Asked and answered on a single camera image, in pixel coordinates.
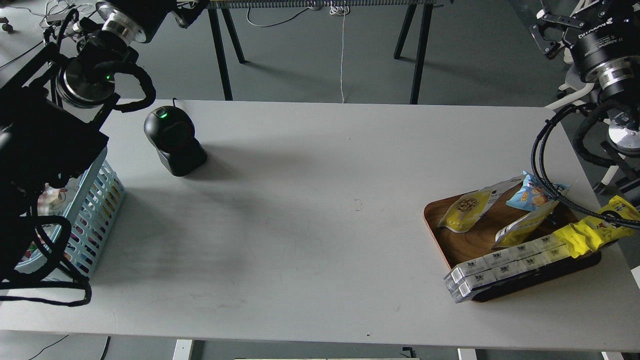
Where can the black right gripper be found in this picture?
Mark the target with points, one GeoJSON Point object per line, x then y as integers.
{"type": "Point", "coordinates": [602, 38]}

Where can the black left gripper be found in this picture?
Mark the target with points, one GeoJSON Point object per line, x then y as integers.
{"type": "Point", "coordinates": [139, 20]}

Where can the yellow nut snack pouch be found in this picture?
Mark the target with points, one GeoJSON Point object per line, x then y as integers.
{"type": "Point", "coordinates": [467, 210]}

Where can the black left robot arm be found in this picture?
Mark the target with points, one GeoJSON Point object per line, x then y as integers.
{"type": "Point", "coordinates": [52, 111]}

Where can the blue chips snack bag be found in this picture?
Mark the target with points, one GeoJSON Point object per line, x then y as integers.
{"type": "Point", "coordinates": [530, 196]}

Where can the yellow cartoon snack bag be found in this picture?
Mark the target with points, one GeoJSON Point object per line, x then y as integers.
{"type": "Point", "coordinates": [591, 233]}

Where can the red white snack bag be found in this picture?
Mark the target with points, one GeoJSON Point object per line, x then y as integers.
{"type": "Point", "coordinates": [53, 201]}

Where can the yellow white snack pouch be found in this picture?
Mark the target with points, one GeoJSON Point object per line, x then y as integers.
{"type": "Point", "coordinates": [518, 231]}

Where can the light blue plastic basket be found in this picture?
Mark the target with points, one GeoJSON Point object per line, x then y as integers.
{"type": "Point", "coordinates": [94, 200]}

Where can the white boxed snack pack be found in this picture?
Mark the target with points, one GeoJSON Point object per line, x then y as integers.
{"type": "Point", "coordinates": [471, 278]}

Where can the black barcode scanner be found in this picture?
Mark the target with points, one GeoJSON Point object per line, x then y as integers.
{"type": "Point", "coordinates": [172, 133]}

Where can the wooden oval tray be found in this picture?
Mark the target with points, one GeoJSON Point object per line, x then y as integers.
{"type": "Point", "coordinates": [477, 242]}

